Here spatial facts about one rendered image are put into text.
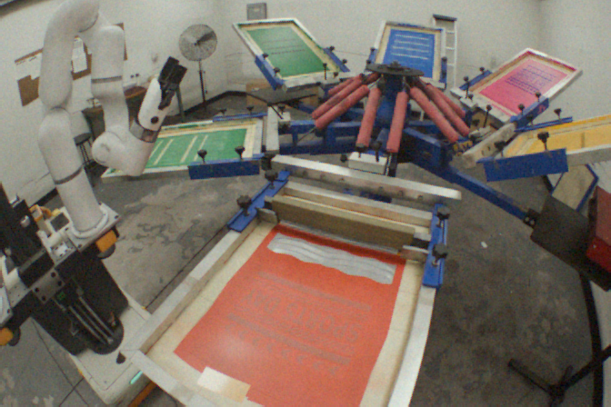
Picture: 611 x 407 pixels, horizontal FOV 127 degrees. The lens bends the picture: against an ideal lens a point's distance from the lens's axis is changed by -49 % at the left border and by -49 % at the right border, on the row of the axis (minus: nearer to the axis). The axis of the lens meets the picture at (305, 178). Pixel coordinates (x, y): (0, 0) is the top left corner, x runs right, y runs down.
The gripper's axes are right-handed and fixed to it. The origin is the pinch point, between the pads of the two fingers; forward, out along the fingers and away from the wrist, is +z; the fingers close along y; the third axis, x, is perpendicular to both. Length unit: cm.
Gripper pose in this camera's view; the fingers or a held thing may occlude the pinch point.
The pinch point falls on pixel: (175, 64)
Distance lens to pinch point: 68.6
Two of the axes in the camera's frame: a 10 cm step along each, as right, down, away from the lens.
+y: -5.6, -5.3, 6.4
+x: 6.4, 2.1, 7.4
